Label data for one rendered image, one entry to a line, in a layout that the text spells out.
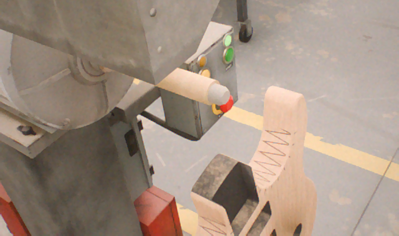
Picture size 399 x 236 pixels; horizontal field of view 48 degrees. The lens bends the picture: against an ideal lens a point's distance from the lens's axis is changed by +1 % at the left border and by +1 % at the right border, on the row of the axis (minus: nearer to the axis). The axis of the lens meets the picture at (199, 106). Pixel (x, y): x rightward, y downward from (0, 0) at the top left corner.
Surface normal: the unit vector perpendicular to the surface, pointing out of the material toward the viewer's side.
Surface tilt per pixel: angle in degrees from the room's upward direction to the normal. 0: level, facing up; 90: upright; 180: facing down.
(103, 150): 90
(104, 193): 90
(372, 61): 0
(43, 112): 101
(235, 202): 89
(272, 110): 80
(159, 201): 0
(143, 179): 90
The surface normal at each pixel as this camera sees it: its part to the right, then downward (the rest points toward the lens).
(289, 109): -0.60, 0.37
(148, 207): -0.11, -0.78
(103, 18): -0.58, 0.55
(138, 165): 0.80, 0.30
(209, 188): -0.28, -0.61
